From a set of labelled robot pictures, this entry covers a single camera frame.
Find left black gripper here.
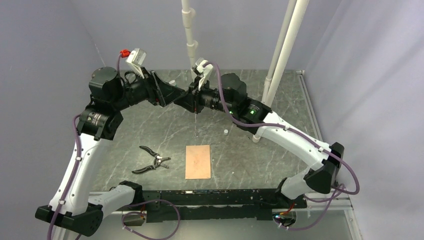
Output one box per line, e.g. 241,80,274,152
111,67,186,111

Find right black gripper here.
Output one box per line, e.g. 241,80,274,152
175,76,236,116

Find tan envelope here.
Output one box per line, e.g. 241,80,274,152
185,145,212,180

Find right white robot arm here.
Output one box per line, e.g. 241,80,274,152
174,73,341,208

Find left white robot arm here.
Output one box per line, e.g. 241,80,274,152
35,67,187,240

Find black pliers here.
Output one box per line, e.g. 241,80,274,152
131,145,172,175

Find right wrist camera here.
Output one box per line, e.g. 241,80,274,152
192,57,214,91

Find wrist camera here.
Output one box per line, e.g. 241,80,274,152
192,57,214,91
120,48,147,79

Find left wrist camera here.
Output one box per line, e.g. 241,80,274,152
120,48,147,79

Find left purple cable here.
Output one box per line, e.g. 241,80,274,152
46,54,181,240

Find purple cable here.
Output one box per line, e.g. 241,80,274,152
203,61,361,232
46,54,181,240

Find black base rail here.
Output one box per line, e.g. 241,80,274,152
109,178,309,223

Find white PVC pipe frame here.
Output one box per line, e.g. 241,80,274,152
180,0,311,144

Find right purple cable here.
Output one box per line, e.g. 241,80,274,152
203,61,361,232

